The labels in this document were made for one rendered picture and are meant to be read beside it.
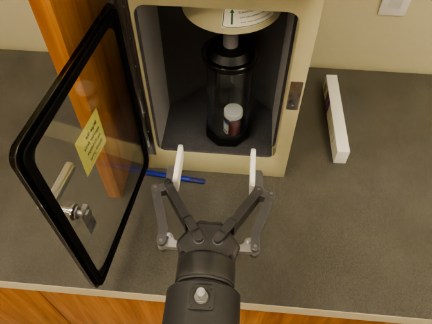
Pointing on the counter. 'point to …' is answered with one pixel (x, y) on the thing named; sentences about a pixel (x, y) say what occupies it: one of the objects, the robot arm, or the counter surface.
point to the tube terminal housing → (162, 162)
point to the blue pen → (180, 177)
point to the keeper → (294, 95)
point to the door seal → (48, 126)
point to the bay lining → (173, 33)
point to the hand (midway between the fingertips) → (216, 161)
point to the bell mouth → (230, 19)
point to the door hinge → (135, 71)
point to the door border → (35, 152)
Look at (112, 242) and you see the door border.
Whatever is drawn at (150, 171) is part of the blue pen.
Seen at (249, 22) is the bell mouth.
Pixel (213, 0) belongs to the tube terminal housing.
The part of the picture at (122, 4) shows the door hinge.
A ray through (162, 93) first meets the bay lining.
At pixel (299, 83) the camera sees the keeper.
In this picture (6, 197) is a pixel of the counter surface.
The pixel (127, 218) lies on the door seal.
